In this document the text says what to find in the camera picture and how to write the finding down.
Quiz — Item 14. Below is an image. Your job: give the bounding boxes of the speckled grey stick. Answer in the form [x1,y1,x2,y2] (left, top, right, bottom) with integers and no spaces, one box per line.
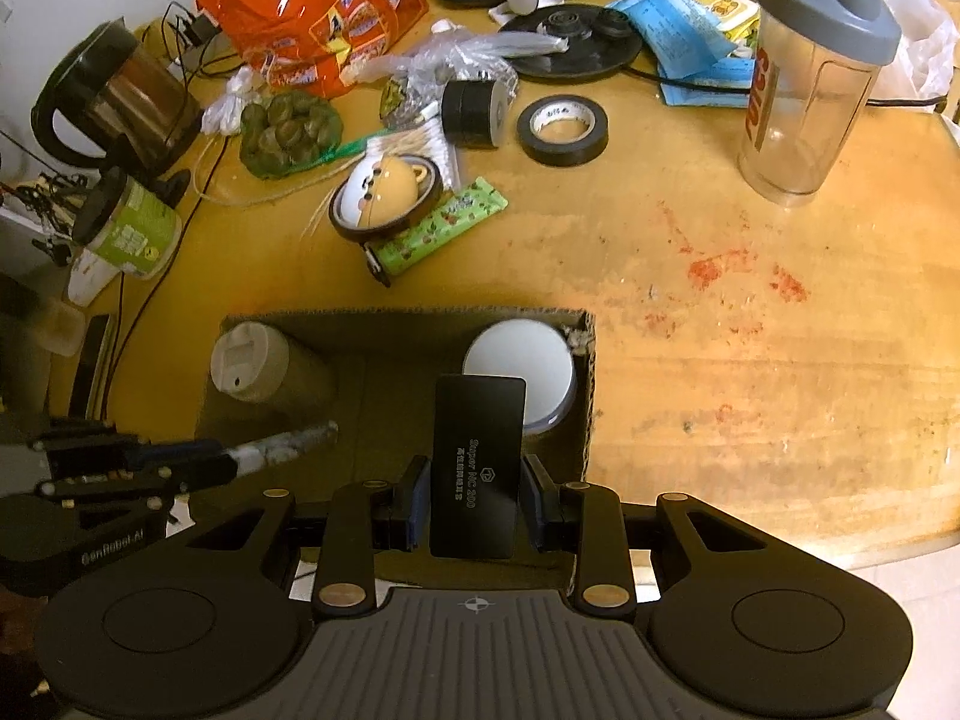
[225,422,340,475]

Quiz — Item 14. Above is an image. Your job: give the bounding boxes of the dark thin cable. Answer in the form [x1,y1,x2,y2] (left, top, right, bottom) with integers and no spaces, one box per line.
[109,131,230,398]

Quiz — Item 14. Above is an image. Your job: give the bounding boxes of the large black tape roll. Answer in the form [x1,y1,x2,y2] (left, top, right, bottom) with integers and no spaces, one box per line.
[516,95,610,168]

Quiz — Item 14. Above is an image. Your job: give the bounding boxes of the orange snack bag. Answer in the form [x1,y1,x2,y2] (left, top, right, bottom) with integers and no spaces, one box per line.
[195,0,430,98]

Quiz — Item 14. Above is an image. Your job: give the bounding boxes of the steel electric kettle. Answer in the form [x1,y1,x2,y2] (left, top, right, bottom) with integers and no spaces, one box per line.
[30,21,205,173]

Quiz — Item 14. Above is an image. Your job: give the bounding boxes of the black kettle base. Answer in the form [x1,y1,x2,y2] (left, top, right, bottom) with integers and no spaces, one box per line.
[496,4,644,82]

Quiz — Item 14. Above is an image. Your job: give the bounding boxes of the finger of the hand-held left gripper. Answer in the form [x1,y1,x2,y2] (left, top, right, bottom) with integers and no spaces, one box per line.
[37,456,242,500]
[28,420,230,466]

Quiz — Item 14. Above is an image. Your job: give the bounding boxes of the green net bag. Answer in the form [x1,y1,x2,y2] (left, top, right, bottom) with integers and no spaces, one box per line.
[238,88,395,181]

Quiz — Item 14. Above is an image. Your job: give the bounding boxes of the white cord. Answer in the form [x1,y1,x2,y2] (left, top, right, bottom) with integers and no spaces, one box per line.
[191,157,346,207]

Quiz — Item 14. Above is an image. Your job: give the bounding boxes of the black power adapter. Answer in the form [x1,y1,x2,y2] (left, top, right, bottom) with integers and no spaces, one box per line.
[161,0,218,46]

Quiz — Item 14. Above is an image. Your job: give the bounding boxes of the yellow wipes packet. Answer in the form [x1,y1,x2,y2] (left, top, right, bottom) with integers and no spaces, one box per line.
[679,0,762,46]

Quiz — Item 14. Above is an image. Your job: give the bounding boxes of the green can black lid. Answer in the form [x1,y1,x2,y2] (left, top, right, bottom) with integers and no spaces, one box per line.
[69,169,185,282]

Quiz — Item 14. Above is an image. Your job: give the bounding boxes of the black rectangular box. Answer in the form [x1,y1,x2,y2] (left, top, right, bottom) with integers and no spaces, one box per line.
[431,373,527,560]

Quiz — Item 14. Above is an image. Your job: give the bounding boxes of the clear shaker bottle grey lid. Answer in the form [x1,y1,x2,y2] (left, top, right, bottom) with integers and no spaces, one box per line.
[737,0,903,207]

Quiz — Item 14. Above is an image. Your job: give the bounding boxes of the white plastic container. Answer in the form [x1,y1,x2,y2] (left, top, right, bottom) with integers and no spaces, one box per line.
[66,247,125,308]

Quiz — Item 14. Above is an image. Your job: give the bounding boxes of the cardboard box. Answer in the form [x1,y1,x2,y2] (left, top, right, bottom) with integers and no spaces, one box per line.
[196,307,599,593]

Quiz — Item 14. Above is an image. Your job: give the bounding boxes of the thin tape roll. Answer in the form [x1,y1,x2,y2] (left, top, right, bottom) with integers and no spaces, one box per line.
[328,152,445,245]

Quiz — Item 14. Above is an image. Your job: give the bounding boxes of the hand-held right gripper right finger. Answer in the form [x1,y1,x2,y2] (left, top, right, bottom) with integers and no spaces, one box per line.
[523,454,796,616]

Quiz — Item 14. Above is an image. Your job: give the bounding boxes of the blue paper packet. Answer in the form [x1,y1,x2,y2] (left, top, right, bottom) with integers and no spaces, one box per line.
[616,0,740,80]
[656,52,755,107]

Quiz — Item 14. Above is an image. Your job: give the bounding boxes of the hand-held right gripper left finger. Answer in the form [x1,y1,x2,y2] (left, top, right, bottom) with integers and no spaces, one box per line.
[180,456,432,616]

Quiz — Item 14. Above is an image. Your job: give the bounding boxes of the black power cable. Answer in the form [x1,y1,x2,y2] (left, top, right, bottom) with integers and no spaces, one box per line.
[622,60,953,117]

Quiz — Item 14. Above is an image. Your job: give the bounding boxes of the beige jar white lid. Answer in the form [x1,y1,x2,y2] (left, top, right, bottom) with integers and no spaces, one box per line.
[210,321,335,421]

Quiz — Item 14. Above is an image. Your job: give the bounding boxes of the crinkled clear plastic bag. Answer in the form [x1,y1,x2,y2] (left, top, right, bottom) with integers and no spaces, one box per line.
[360,26,571,128]

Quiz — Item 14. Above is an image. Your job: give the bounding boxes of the white tied plastic bag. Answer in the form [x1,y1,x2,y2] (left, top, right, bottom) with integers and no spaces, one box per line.
[201,66,263,137]

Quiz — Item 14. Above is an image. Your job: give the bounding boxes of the thick black tape roll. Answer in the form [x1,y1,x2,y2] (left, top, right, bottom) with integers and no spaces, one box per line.
[440,79,505,149]

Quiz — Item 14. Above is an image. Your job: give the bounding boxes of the green candy packet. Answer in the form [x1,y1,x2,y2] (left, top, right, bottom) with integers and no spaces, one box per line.
[373,176,509,278]

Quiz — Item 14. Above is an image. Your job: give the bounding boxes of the black smartphone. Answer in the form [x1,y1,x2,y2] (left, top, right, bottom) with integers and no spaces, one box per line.
[71,313,115,421]

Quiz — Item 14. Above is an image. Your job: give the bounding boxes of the white jar yellow label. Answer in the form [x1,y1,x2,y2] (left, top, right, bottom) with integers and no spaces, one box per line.
[461,319,578,436]

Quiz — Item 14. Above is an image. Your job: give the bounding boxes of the cotton swab packet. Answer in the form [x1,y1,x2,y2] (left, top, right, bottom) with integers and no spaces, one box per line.
[304,127,460,237]

